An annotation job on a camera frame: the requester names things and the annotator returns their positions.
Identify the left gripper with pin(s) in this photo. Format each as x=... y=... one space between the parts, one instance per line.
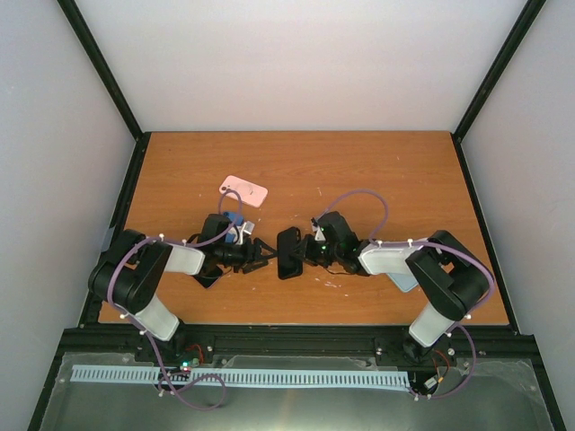
x=248 y=262

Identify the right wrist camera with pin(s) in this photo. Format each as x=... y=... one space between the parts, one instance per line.
x=315 y=224

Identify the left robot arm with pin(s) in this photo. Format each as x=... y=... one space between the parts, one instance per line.
x=130 y=271

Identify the right black frame post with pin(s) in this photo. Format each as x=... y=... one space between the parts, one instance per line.
x=508 y=49

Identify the dark red-edged phone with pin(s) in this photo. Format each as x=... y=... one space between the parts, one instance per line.
x=209 y=278

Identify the light blue cable duct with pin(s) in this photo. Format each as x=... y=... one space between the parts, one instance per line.
x=245 y=378

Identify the black phone case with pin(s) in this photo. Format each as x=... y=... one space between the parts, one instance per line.
x=289 y=265

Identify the pink phone case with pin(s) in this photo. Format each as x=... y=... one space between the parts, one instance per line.
x=251 y=194

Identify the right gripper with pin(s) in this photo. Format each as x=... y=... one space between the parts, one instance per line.
x=304 y=250

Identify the black frame post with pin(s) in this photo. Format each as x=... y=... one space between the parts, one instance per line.
x=508 y=49
x=91 y=48

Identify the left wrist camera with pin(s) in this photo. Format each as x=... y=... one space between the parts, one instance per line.
x=240 y=233

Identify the blue phone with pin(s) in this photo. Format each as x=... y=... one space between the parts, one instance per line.
x=236 y=221

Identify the light blue phone case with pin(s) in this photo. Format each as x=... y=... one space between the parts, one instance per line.
x=405 y=283

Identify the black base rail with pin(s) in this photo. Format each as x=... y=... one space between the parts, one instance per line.
x=387 y=345

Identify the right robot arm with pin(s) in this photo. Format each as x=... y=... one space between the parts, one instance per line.
x=453 y=280

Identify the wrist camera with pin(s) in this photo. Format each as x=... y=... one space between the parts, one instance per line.
x=315 y=224
x=240 y=233

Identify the left black frame post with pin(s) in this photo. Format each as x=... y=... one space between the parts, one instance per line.
x=91 y=48

